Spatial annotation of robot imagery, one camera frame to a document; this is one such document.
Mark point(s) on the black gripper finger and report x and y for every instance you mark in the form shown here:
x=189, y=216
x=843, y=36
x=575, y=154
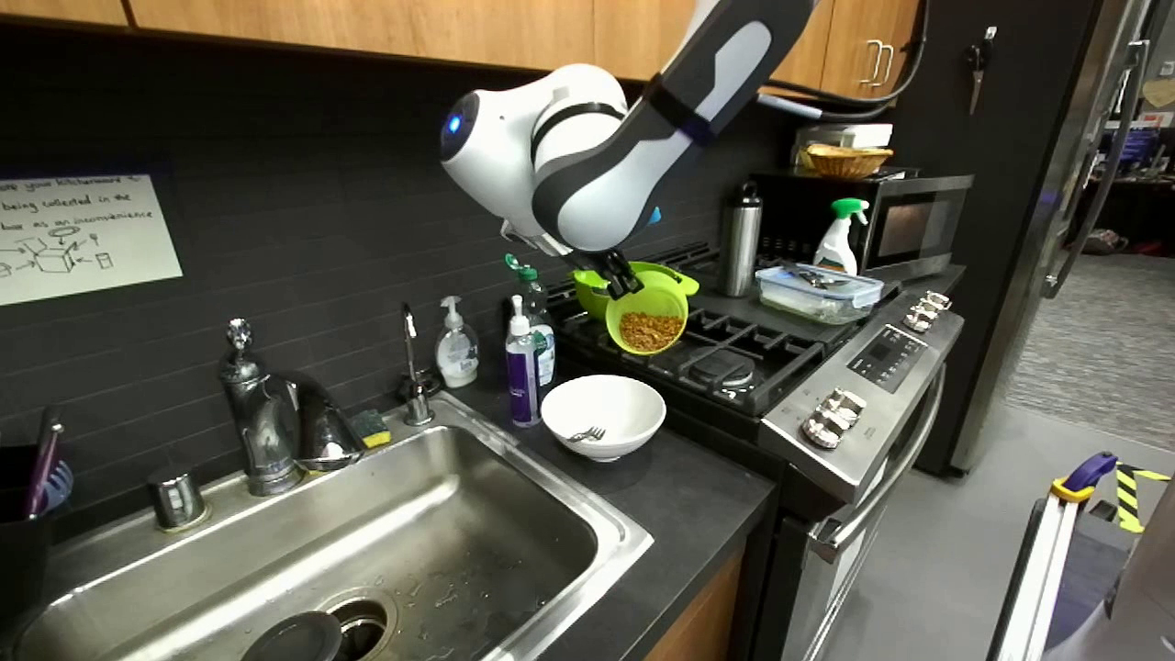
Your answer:
x=625, y=275

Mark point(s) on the small yellow-green bowl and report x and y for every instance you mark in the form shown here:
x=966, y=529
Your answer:
x=648, y=297

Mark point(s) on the brown lentils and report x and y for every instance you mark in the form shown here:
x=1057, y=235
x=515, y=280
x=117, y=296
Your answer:
x=648, y=330

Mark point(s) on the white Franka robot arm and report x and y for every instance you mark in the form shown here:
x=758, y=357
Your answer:
x=589, y=159

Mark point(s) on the large green bowl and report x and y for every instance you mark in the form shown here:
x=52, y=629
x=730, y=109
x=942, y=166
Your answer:
x=593, y=290

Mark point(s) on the white bowl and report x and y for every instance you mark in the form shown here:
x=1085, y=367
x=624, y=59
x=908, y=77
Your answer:
x=625, y=398

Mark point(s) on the green-capped dish soap bottle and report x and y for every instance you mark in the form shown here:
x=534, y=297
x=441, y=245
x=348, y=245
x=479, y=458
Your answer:
x=544, y=350

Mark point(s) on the stainless steel thermos bottle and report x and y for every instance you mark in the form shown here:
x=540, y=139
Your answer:
x=740, y=245

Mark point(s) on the purple pump bottle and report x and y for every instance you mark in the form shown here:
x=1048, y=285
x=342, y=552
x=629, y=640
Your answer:
x=523, y=379

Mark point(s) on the clear soap dispenser bottle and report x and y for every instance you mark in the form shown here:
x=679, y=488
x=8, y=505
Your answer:
x=458, y=355

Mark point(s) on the glass container with blue lid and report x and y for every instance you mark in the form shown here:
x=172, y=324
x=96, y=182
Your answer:
x=818, y=290

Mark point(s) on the white spray bottle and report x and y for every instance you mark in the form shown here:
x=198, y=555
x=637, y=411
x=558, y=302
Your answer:
x=838, y=245

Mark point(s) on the silver stove knob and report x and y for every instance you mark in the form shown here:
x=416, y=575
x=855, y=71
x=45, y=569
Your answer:
x=846, y=404
x=822, y=427
x=942, y=302
x=924, y=322

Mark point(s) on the woven basket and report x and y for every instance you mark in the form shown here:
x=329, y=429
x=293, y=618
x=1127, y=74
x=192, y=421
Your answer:
x=846, y=159

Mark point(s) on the stainless steel gas stove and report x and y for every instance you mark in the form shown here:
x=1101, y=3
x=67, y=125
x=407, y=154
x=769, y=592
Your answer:
x=884, y=355

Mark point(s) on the black microwave oven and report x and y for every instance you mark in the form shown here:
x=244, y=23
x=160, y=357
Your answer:
x=911, y=225

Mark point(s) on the yellow sponge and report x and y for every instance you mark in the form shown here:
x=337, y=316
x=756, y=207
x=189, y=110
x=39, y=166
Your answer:
x=374, y=429

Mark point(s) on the black faucet sprayer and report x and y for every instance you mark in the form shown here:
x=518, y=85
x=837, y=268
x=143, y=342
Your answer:
x=324, y=427

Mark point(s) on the wooden base cabinet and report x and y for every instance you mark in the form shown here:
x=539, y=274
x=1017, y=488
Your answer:
x=704, y=611

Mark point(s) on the stainless steel sink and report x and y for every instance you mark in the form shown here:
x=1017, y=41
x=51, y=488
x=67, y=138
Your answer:
x=407, y=552

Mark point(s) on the chrome faucet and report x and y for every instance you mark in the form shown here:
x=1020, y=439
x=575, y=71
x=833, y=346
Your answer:
x=258, y=417

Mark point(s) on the black refrigerator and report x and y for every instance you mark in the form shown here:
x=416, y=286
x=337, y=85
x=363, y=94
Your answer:
x=1017, y=245

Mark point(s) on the hanging key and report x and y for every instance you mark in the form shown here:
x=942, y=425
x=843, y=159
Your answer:
x=982, y=68

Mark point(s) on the small metal sink cap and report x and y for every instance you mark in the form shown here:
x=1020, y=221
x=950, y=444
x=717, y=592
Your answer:
x=178, y=502

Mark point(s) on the yellow black striped sign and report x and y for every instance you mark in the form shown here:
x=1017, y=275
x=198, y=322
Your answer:
x=1133, y=497

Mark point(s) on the purple pen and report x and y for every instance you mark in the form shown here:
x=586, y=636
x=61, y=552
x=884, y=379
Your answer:
x=45, y=470

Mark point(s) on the black utensil cup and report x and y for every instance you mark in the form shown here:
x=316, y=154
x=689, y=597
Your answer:
x=25, y=552

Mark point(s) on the wooden wall cabinets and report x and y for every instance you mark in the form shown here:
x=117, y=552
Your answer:
x=368, y=19

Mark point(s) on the white handwritten wall sign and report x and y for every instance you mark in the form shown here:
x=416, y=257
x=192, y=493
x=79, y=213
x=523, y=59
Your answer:
x=88, y=240

